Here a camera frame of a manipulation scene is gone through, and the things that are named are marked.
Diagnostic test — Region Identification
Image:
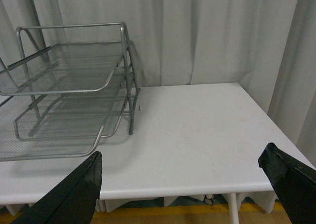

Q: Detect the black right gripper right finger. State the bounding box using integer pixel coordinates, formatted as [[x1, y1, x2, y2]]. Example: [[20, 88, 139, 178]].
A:
[[258, 143, 316, 224]]

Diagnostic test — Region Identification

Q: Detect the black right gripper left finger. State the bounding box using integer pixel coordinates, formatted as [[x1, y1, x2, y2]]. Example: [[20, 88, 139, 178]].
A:
[[12, 151, 102, 224]]

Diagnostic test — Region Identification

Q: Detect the silver mesh three-tier rack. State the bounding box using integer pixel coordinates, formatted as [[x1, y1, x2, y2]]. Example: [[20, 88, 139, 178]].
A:
[[0, 22, 140, 162]]

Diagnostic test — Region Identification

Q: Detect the white table leg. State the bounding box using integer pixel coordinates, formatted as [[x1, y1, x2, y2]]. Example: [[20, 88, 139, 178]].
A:
[[227, 193, 239, 224]]

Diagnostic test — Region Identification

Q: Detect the caster wheel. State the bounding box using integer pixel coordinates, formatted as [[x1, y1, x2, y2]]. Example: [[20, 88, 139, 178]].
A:
[[203, 195, 214, 206]]

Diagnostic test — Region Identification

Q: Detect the white curtain backdrop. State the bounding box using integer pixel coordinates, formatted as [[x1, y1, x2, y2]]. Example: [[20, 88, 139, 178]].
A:
[[0, 0, 316, 150]]

